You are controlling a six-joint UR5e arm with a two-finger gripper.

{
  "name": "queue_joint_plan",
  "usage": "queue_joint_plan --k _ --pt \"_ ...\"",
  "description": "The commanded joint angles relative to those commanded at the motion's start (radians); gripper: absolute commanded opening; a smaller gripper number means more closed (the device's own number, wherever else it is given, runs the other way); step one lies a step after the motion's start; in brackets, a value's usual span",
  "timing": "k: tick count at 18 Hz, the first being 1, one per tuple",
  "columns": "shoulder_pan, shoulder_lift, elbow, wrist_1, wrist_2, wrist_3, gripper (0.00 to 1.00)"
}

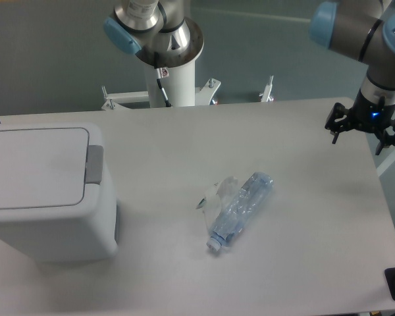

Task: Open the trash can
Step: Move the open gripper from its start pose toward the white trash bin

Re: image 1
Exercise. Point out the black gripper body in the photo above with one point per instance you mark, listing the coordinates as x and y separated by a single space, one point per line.
367 116

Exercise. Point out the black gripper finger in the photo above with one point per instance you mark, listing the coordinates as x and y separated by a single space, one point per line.
385 133
338 121

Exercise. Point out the grey lid push button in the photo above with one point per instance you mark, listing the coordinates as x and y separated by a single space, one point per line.
94 164

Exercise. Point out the white plastic trash can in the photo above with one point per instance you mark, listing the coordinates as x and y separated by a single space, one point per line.
82 232

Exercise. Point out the white trash can lid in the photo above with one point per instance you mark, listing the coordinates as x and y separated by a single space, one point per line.
42 167

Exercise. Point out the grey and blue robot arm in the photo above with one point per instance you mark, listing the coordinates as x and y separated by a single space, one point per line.
164 38

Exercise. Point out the white table leg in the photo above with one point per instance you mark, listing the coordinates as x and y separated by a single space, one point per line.
386 164

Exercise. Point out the crushed clear plastic bottle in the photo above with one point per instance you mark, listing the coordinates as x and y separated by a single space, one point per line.
245 204

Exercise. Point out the crumpled clear plastic wrapper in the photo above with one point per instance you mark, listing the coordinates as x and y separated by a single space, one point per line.
216 198

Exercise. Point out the white pedestal base frame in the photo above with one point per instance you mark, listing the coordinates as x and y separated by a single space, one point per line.
203 95

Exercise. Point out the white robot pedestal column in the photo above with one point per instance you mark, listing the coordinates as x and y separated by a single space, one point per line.
170 86

